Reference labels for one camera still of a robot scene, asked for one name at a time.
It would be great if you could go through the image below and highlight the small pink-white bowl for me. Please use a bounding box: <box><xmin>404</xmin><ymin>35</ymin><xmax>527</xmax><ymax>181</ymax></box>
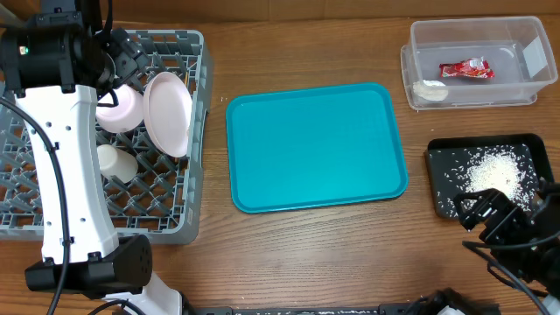
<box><xmin>95</xmin><ymin>85</ymin><xmax>144</xmax><ymax>133</ymax></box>

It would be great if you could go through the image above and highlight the large white plate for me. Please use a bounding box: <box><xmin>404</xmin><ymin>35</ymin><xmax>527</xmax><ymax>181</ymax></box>
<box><xmin>143</xmin><ymin>72</ymin><xmax>193</xmax><ymax>158</ymax></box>

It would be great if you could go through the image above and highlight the white cup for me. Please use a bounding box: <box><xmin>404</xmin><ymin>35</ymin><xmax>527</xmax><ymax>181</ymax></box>
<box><xmin>97</xmin><ymin>144</ymin><xmax>138</xmax><ymax>183</ymax></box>

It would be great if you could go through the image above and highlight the white tissue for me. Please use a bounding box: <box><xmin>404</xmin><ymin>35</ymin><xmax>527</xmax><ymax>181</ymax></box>
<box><xmin>412</xmin><ymin>80</ymin><xmax>449</xmax><ymax>102</ymax></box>

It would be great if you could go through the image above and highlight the red snack wrapper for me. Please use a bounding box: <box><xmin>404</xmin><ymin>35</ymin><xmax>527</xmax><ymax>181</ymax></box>
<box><xmin>439</xmin><ymin>57</ymin><xmax>494</xmax><ymax>79</ymax></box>

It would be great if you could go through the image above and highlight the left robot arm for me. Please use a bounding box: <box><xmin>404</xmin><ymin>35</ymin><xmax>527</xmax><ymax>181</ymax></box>
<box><xmin>1</xmin><ymin>1</ymin><xmax>188</xmax><ymax>314</ymax></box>

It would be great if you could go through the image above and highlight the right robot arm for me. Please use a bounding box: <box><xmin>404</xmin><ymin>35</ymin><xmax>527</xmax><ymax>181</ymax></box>
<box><xmin>453</xmin><ymin>179</ymin><xmax>559</xmax><ymax>314</ymax></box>

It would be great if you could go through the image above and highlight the pile of white rice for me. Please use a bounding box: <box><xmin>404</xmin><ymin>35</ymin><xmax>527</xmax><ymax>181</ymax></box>
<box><xmin>428</xmin><ymin>144</ymin><xmax>538</xmax><ymax>218</ymax></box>

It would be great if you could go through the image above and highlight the black plastic tray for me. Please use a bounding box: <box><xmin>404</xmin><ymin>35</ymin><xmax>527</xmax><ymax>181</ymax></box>
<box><xmin>425</xmin><ymin>133</ymin><xmax>554</xmax><ymax>220</ymax></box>

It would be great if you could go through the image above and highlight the grey plastic dish rack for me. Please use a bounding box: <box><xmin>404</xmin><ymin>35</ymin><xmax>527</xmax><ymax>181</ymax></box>
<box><xmin>1</xmin><ymin>30</ymin><xmax>214</xmax><ymax>244</ymax></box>

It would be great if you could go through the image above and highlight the clear plastic bin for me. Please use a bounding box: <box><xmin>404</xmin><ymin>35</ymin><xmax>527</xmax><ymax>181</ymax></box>
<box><xmin>401</xmin><ymin>17</ymin><xmax>559</xmax><ymax>110</ymax></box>

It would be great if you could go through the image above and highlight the teal plastic tray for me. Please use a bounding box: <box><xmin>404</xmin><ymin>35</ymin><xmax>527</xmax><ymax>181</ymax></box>
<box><xmin>226</xmin><ymin>82</ymin><xmax>409</xmax><ymax>214</ymax></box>

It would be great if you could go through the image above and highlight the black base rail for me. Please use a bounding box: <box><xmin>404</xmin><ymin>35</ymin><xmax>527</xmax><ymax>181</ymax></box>
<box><xmin>112</xmin><ymin>303</ymin><xmax>502</xmax><ymax>315</ymax></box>

